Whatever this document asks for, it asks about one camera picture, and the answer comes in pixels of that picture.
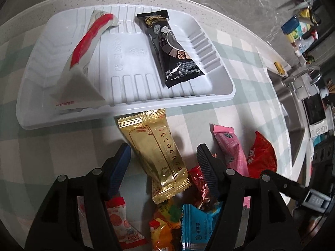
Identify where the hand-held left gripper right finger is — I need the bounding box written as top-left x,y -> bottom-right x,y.
196,143 -> 303,251

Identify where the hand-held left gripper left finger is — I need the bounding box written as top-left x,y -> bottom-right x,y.
25,144 -> 131,251

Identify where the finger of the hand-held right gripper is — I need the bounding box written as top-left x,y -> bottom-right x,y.
276,179 -> 311,202

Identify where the brown red snack packet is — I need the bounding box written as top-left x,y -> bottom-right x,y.
187,166 -> 223,212

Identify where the pink snack packet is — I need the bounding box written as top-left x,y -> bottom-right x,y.
211,125 -> 251,210

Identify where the gold snack packet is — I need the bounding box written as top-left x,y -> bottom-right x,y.
117,109 -> 191,205

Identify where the white packet with orange circles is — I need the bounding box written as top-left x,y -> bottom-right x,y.
106,196 -> 148,250

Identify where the blue snack packet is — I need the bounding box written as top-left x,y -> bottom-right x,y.
181,201 -> 223,251

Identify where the orange snack packet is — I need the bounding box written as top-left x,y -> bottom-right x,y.
149,210 -> 184,251

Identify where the white plastic tray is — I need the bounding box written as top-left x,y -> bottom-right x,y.
16,4 -> 236,131

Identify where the green yellow snack packet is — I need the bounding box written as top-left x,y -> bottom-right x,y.
157,200 -> 184,223

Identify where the steel sink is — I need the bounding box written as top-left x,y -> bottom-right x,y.
267,68 -> 307,163

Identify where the white device with screen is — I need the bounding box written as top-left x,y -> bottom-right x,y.
302,93 -> 329,138

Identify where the metal faucet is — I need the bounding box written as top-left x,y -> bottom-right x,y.
284,65 -> 322,89

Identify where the small yellow object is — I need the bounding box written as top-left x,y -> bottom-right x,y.
273,61 -> 286,75

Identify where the black snack packet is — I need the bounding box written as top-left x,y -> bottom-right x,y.
136,10 -> 206,89

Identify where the red white striped snack packet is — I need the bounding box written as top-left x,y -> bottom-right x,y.
50,9 -> 119,110

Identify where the blue carton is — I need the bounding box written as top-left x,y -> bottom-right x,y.
281,16 -> 301,34

